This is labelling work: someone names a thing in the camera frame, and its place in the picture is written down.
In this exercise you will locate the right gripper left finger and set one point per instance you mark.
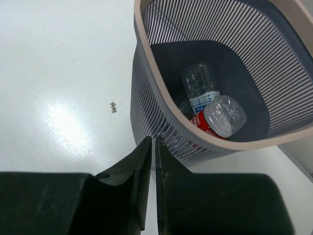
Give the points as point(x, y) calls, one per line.
point(113, 202)

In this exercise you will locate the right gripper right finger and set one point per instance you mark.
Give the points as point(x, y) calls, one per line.
point(217, 203)

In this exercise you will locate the red label clear bottle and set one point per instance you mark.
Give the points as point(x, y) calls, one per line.
point(221, 118)

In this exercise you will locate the green white label bottle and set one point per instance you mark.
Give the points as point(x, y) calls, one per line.
point(200, 85)

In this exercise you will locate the grey mesh waste bin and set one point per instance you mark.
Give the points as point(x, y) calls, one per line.
point(261, 52)

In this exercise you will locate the aluminium frame rail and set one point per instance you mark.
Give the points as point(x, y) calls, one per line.
point(296, 161)

